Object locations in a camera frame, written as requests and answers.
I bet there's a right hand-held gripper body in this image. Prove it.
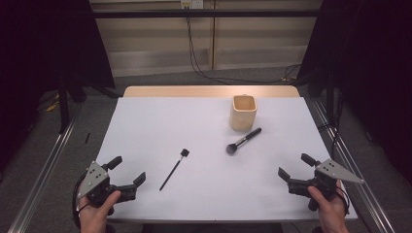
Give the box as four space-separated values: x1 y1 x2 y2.
287 157 366 212

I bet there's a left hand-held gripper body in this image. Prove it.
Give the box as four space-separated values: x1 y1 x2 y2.
76 160 137 209

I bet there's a thin black brush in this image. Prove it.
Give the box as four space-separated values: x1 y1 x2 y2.
158 149 190 192

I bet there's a black silver makeup brush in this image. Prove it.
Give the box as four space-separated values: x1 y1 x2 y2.
225 127 262 156

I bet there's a beige square cup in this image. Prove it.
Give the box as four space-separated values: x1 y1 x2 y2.
228 94 258 132

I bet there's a person's left hand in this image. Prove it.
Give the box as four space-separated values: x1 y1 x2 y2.
78 189 122 228

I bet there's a person's right hand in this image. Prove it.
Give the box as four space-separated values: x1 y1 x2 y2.
307 180 350 227

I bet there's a white table sheet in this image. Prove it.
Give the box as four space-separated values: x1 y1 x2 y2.
95 96 359 224

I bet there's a wooden table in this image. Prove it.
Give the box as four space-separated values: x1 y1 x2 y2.
122 84 301 99

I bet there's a black curtain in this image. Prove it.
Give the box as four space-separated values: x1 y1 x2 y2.
295 0 412 187
0 0 117 174

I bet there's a black horizontal bar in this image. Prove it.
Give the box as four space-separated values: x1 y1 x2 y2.
91 9 323 19

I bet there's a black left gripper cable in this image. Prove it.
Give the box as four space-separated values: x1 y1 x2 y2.
71 176 86 229

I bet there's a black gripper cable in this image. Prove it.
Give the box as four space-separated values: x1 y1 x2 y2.
71 176 86 229
335 185 352 216

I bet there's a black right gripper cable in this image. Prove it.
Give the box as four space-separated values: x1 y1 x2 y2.
335 185 352 216

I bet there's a black floor cable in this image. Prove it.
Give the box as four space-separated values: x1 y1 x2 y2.
318 93 343 159

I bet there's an aluminium floor rail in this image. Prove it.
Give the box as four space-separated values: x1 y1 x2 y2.
8 105 85 233
311 99 396 233

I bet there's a black stand post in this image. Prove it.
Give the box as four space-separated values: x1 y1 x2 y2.
325 69 336 125
57 76 71 135

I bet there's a black wall cable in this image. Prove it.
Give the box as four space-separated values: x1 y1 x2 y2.
186 8 302 84

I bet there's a white wall socket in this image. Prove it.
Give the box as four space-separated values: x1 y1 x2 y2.
180 0 204 10

